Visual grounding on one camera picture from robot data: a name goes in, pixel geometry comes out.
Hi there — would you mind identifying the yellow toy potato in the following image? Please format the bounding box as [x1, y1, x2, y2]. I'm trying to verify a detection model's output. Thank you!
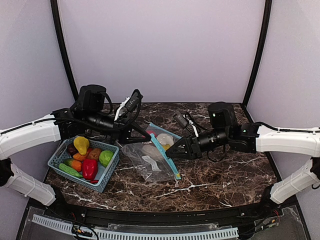
[163, 144, 171, 151]

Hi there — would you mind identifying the large clear zip bag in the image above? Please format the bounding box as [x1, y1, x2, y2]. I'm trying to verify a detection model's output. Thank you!
[146, 123, 182, 153]

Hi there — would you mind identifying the large red toy apple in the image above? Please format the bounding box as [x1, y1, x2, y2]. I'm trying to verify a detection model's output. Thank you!
[146, 130, 157, 137]

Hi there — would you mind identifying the small clear zip bag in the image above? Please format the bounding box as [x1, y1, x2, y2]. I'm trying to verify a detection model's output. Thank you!
[121, 141, 181, 182]

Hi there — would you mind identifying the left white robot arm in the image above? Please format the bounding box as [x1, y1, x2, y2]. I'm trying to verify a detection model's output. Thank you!
[0, 84, 151, 207]

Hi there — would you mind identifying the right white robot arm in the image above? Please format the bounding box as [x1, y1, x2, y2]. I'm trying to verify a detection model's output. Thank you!
[165, 101, 320, 206]

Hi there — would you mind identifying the brown toy potato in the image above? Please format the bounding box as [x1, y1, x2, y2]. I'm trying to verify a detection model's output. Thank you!
[87, 148, 102, 161]

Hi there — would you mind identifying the yellow toy lemon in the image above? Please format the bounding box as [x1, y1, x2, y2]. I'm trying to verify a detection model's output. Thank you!
[73, 136, 90, 156]

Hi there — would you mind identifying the red toy bell pepper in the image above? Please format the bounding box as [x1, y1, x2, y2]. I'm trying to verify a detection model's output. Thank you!
[81, 158, 98, 181]

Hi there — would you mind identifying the dark red toy fruit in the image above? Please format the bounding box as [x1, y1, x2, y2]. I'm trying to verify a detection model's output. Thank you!
[67, 143, 78, 157]

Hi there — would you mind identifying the orange toy carrot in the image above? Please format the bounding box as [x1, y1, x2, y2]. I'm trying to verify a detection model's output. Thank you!
[63, 158, 82, 172]

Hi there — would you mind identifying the light blue plastic basket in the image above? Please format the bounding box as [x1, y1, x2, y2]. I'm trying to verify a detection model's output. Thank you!
[47, 137, 120, 193]

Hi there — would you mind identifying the green toy cucumber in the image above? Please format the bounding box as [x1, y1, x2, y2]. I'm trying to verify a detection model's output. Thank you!
[58, 163, 83, 178]

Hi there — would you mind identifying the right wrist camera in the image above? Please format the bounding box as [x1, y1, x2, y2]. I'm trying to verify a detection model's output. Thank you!
[173, 111, 200, 137]

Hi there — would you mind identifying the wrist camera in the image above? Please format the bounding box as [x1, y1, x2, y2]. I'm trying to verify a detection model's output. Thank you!
[173, 111, 200, 137]
[114, 89, 143, 123]

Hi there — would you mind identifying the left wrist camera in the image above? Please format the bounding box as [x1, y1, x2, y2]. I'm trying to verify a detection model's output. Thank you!
[114, 89, 143, 123]

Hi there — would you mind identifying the black front frame rail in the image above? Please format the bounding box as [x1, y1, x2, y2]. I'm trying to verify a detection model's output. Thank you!
[44, 203, 275, 227]

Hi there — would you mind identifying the left black frame post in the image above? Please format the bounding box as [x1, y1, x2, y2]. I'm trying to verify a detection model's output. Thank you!
[50, 0, 79, 101]

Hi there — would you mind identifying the black frame post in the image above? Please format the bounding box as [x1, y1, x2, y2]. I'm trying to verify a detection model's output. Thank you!
[242, 0, 273, 109]
[50, 0, 79, 101]

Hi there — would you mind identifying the white slotted cable duct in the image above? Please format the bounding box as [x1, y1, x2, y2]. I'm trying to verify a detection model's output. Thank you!
[31, 214, 239, 240]

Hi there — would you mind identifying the right black frame post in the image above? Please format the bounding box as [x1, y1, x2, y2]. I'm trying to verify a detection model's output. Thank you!
[242, 0, 273, 109]

